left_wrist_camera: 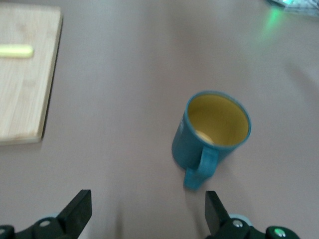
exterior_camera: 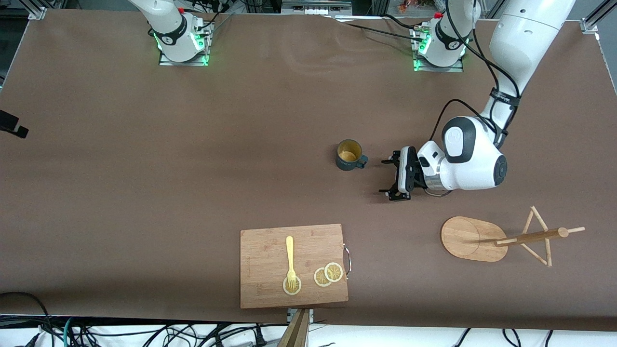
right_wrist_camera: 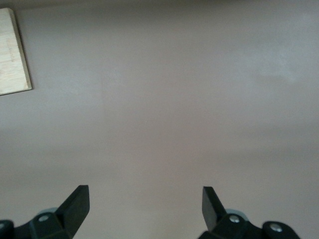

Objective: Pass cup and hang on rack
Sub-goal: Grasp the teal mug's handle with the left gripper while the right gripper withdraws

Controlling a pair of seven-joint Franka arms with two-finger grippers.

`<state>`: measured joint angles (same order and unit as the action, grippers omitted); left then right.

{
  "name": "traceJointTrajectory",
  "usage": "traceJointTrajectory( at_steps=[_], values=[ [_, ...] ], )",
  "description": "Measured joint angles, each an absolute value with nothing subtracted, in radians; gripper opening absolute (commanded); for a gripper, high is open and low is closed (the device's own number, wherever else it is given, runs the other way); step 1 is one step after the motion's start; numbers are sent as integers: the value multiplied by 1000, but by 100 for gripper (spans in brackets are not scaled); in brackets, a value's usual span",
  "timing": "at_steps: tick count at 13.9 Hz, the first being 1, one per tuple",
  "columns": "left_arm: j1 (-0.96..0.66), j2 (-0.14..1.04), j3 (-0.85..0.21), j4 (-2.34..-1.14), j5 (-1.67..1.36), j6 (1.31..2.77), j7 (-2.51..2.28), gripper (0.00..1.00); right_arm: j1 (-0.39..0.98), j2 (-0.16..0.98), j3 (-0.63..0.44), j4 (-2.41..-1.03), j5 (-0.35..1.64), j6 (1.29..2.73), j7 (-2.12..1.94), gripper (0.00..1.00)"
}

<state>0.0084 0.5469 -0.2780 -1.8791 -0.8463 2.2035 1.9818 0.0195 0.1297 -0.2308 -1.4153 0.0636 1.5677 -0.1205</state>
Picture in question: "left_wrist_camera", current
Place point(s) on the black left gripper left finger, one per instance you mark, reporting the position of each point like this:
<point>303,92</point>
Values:
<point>74,216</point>

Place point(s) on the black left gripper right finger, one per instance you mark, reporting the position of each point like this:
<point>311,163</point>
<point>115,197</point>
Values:
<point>216,216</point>

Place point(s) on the teal mug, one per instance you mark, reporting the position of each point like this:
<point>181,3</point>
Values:
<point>184,147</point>

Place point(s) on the yellow plastic fork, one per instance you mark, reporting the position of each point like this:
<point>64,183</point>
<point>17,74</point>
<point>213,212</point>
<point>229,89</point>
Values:
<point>17,51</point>

